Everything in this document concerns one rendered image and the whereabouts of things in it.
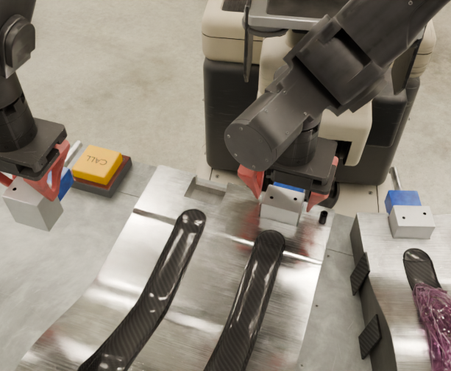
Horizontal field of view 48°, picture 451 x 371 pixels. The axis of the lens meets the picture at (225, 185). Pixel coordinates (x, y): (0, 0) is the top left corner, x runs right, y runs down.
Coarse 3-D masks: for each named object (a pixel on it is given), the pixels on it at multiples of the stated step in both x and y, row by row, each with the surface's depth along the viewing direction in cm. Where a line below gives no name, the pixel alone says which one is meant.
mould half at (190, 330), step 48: (144, 192) 70; (240, 192) 70; (144, 240) 65; (240, 240) 65; (288, 240) 65; (96, 288) 60; (192, 288) 61; (288, 288) 60; (48, 336) 52; (96, 336) 53; (192, 336) 55; (288, 336) 57
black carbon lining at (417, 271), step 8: (408, 256) 67; (416, 256) 68; (424, 256) 67; (408, 264) 67; (416, 264) 67; (424, 264) 67; (432, 264) 66; (408, 272) 66; (416, 272) 66; (424, 272) 66; (432, 272) 66; (408, 280) 64; (416, 280) 65; (424, 280) 65; (432, 280) 65
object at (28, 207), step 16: (80, 144) 69; (48, 176) 64; (64, 176) 64; (16, 192) 60; (32, 192) 60; (64, 192) 65; (16, 208) 61; (32, 208) 60; (48, 208) 61; (32, 224) 63; (48, 224) 62
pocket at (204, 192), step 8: (192, 184) 72; (200, 184) 73; (208, 184) 73; (192, 192) 73; (200, 192) 73; (208, 192) 73; (216, 192) 73; (224, 192) 72; (200, 200) 72; (208, 200) 72; (216, 200) 72
